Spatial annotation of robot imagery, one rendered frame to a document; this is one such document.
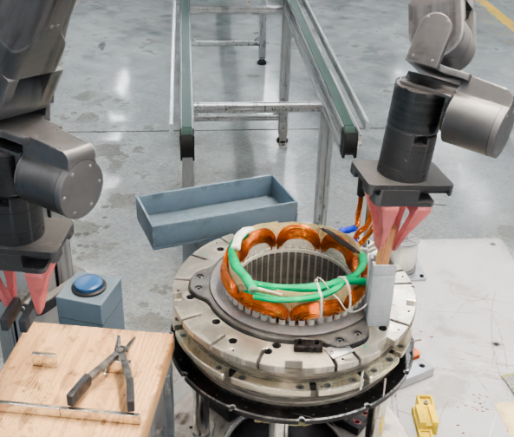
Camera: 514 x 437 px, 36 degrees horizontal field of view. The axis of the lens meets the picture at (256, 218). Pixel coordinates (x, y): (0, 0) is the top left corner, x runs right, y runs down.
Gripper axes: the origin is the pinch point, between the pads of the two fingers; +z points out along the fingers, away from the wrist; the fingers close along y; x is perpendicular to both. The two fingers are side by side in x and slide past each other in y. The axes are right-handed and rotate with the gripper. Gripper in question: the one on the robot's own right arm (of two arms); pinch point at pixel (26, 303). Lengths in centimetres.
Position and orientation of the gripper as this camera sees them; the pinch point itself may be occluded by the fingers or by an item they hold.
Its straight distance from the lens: 89.8
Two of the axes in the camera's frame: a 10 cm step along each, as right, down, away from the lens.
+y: 10.0, 0.8, -0.6
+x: 0.9, -5.1, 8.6
